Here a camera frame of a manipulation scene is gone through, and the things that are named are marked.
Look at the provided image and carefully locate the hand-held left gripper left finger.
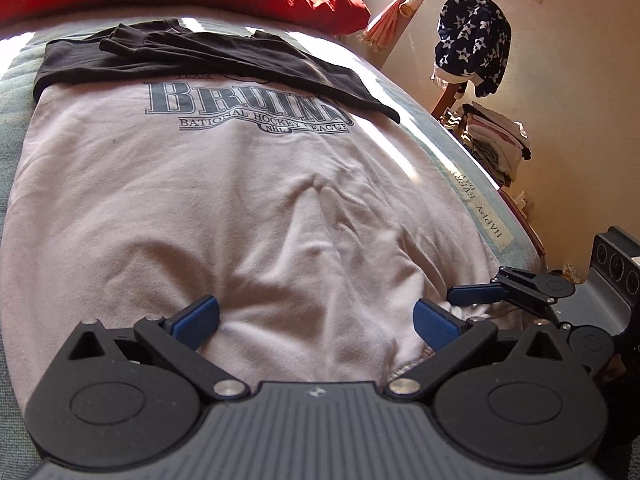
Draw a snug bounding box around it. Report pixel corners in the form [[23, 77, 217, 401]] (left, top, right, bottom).
[[67, 296, 250, 402]]

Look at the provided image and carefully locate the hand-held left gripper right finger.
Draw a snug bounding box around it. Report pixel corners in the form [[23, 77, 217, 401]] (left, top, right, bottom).
[[385, 298, 573, 403]]

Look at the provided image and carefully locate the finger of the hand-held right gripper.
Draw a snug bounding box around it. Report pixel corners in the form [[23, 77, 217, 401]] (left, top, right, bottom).
[[447, 267, 543, 306], [505, 296, 573, 333]]

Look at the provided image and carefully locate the grey and black sweatshirt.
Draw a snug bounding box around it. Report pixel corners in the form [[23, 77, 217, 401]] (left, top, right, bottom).
[[0, 17, 506, 411]]

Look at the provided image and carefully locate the stack of folded clothes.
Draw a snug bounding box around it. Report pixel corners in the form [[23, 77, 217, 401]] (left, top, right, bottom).
[[460, 101, 532, 187]]

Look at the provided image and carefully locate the wooden chair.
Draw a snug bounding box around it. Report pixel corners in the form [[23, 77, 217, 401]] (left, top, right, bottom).
[[430, 80, 468, 126]]

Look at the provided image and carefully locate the navy star-print garment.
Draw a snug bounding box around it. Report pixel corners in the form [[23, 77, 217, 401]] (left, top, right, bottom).
[[431, 0, 513, 100]]

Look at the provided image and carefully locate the green plaid blanket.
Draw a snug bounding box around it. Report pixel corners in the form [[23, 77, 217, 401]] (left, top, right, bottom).
[[0, 15, 548, 480]]

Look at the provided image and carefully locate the orange striped curtain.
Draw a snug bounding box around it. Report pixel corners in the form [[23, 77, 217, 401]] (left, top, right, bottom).
[[357, 0, 443, 53]]

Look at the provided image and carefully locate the dark red bed frame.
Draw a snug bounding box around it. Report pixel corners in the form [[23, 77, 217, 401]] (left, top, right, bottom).
[[492, 185, 551, 273]]

